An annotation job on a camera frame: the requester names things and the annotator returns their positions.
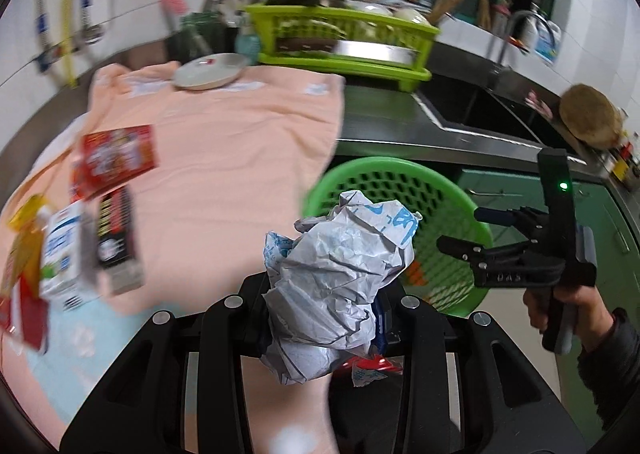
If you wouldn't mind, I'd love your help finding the grey paper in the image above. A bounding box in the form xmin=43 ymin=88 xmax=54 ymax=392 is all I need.
xmin=261 ymin=190 xmax=422 ymax=385

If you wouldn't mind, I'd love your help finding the white milk carton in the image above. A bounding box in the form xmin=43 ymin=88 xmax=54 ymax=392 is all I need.
xmin=39 ymin=201 xmax=98 ymax=311

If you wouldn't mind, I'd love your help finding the yellow drink bottle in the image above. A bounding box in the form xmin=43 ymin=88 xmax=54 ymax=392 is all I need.
xmin=1 ymin=194 xmax=53 ymax=299

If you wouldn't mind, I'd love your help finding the red noodle cup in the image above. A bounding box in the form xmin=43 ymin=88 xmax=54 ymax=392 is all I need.
xmin=70 ymin=125 xmax=157 ymax=202

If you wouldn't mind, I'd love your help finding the right hand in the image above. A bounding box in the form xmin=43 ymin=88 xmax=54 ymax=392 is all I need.
xmin=522 ymin=285 xmax=615 ymax=352

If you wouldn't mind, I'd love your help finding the green mesh waste basket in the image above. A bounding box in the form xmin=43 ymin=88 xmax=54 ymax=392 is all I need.
xmin=303 ymin=156 xmax=494 ymax=318

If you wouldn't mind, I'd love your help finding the round wooden cutting board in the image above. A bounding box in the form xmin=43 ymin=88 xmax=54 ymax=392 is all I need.
xmin=559 ymin=84 xmax=623 ymax=151

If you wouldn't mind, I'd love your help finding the red stool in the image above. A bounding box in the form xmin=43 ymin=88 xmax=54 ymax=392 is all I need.
xmin=334 ymin=354 xmax=404 ymax=378

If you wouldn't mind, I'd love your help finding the black small box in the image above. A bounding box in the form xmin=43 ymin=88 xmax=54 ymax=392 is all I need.
xmin=96 ymin=185 xmax=143 ymax=296

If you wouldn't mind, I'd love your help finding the red snack box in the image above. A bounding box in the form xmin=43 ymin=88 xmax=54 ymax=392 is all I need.
xmin=1 ymin=279 xmax=49 ymax=352

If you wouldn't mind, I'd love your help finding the detergent bottle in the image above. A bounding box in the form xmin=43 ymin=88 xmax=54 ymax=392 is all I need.
xmin=535 ymin=20 xmax=562 ymax=66

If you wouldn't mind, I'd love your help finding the steel sink faucet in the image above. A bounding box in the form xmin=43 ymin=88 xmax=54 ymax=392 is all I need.
xmin=495 ymin=8 xmax=548 ymax=68

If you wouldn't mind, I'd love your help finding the pink towel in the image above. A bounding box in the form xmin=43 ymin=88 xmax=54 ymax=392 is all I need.
xmin=1 ymin=63 xmax=344 ymax=443

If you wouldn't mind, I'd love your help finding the lime green dish rack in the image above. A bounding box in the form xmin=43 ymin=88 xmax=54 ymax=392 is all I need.
xmin=246 ymin=4 xmax=439 ymax=92

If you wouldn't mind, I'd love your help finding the teal soap bottle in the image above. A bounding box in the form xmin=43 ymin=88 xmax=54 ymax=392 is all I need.
xmin=234 ymin=26 xmax=260 ymax=66

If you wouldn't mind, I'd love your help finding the white ceramic plate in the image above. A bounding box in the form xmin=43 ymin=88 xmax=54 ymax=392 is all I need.
xmin=171 ymin=52 xmax=250 ymax=92

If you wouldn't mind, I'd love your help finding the dark green utensil holder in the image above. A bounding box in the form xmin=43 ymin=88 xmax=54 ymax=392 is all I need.
xmin=165 ymin=11 xmax=238 ymax=64

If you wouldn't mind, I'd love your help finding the pink brush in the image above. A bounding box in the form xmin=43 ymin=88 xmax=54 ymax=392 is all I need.
xmin=160 ymin=0 xmax=189 ymax=33

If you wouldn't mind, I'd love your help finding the cleaver with wooden handle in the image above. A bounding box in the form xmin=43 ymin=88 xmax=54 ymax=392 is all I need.
xmin=276 ymin=37 xmax=416 ymax=68

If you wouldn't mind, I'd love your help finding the left braided water hose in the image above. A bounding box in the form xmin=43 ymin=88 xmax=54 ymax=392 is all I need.
xmin=34 ymin=0 xmax=66 ymax=74

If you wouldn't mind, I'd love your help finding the yellow hose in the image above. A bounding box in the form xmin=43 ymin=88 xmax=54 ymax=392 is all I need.
xmin=60 ymin=0 xmax=89 ymax=88

